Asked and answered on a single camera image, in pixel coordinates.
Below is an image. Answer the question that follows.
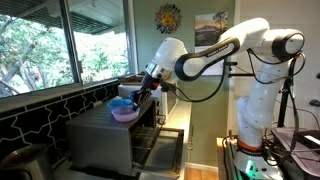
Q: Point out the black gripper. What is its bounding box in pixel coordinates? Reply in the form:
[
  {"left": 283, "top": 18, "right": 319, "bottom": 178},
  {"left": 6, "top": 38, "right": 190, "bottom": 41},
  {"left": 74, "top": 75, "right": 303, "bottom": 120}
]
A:
[{"left": 131, "top": 72, "right": 161, "bottom": 112}]

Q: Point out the purple plastic bowl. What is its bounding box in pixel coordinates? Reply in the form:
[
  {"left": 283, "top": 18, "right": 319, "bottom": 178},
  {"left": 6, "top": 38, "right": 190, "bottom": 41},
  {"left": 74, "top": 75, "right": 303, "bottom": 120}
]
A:
[{"left": 110, "top": 105, "right": 141, "bottom": 123}]

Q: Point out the metal oven rack tray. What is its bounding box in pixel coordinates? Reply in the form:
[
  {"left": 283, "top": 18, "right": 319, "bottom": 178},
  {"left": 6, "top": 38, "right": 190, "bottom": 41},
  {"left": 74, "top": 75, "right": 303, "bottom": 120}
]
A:
[{"left": 130, "top": 123, "right": 162, "bottom": 165}]

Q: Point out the dark blue plastic bowl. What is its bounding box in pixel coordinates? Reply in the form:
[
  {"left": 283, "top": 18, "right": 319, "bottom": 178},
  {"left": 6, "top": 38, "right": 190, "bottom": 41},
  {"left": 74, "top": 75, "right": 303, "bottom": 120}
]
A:
[{"left": 128, "top": 89, "right": 142, "bottom": 102}]

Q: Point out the wooden serving tray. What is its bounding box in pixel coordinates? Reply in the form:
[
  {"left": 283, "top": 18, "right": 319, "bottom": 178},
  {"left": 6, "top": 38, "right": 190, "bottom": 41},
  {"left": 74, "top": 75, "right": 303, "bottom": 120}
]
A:
[{"left": 117, "top": 74, "right": 148, "bottom": 86}]

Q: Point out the light blue plastic bowl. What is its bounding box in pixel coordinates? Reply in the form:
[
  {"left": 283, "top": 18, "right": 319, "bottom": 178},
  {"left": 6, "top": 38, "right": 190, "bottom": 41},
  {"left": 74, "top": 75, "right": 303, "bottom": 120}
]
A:
[{"left": 106, "top": 97, "right": 134, "bottom": 111}]

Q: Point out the white microwave oven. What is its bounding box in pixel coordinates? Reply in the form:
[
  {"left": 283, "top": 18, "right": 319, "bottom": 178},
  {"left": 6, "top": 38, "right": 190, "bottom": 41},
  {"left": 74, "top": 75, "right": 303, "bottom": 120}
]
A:
[{"left": 117, "top": 83, "right": 180, "bottom": 122}]

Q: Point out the silver toaster oven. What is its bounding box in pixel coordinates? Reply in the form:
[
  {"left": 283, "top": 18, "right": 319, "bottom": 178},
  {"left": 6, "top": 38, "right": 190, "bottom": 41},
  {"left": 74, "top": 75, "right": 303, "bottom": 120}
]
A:
[{"left": 64, "top": 97, "right": 158, "bottom": 178}]

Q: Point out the glass toaster oven door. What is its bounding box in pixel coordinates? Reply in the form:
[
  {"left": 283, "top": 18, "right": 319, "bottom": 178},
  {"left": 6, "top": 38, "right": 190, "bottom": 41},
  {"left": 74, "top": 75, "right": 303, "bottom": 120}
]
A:
[{"left": 132, "top": 127, "right": 186, "bottom": 178}]

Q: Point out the metal pot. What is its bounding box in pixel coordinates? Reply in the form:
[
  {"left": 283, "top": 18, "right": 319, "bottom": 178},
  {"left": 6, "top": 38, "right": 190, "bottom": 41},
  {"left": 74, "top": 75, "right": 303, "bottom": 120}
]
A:
[{"left": 0, "top": 143, "right": 55, "bottom": 180}]

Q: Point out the grey laptop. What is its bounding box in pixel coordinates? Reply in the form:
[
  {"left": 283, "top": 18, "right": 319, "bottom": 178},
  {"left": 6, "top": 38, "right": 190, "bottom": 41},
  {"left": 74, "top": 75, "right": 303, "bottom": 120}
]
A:
[{"left": 270, "top": 127, "right": 320, "bottom": 178}]

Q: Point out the black electronics box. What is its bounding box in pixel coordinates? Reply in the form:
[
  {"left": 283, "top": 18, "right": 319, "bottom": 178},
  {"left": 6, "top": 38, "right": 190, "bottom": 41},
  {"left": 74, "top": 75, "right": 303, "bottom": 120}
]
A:
[{"left": 295, "top": 129, "right": 320, "bottom": 150}]

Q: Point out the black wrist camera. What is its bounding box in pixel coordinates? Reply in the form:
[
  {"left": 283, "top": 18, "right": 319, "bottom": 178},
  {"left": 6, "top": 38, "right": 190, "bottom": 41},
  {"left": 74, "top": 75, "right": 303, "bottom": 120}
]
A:
[{"left": 160, "top": 80, "right": 177, "bottom": 94}]

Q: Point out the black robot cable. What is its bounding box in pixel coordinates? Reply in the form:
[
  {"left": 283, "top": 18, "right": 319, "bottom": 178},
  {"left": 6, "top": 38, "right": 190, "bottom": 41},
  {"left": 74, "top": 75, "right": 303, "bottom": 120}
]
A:
[{"left": 172, "top": 59, "right": 228, "bottom": 104}]

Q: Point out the colourful sun wall ornament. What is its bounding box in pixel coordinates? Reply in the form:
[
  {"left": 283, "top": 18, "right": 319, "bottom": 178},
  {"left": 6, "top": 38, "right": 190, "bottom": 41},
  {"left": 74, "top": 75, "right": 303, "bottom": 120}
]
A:
[{"left": 154, "top": 3, "right": 183, "bottom": 35}]

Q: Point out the window frame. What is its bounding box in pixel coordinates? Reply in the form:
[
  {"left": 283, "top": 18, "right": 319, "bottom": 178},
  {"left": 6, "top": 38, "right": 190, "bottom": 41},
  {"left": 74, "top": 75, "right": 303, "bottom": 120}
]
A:
[{"left": 0, "top": 0, "right": 140, "bottom": 101}]

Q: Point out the wall calendar with landscape photo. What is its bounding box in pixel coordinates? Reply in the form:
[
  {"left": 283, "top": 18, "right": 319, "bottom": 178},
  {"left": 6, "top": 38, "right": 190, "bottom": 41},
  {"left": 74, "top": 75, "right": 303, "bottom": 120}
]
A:
[{"left": 194, "top": 11, "right": 230, "bottom": 77}]

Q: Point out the black camera stand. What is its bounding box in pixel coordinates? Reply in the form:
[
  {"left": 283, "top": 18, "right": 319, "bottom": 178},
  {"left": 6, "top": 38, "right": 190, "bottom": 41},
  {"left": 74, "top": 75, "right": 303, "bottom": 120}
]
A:
[{"left": 225, "top": 60, "right": 292, "bottom": 129}]

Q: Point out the black wall plug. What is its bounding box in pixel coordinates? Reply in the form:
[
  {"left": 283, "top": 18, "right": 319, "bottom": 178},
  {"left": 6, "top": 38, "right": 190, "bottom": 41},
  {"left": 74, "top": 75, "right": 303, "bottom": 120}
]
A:
[{"left": 308, "top": 98, "right": 320, "bottom": 108}]

